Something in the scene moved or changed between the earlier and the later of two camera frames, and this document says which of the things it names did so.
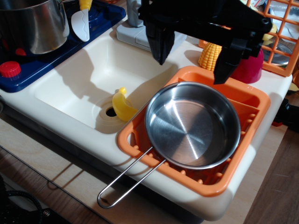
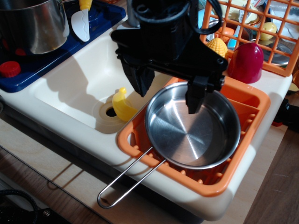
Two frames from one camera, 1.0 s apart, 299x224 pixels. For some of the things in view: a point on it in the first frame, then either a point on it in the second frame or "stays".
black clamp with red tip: (288, 115) stays
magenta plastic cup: (249, 70) stays
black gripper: (244, 25) → (172, 46)
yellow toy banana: (123, 109) stays
